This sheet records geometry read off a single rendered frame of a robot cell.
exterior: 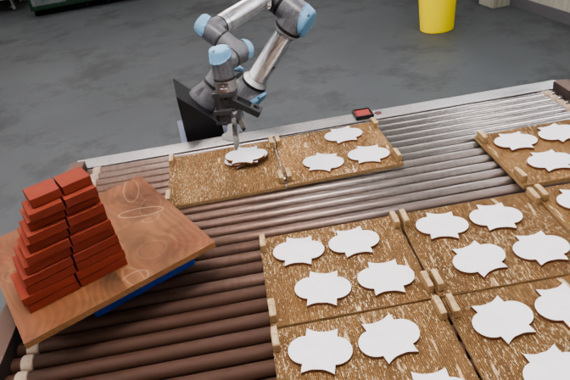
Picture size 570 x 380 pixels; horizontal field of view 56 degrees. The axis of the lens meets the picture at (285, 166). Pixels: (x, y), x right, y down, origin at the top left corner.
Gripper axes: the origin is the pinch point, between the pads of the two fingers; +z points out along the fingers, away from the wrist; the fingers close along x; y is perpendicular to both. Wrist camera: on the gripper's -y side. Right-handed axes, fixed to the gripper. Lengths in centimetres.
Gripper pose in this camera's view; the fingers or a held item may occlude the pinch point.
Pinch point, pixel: (242, 141)
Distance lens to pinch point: 194.7
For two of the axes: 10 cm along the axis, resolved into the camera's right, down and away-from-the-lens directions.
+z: 1.2, 8.6, 5.0
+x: -1.1, 5.2, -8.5
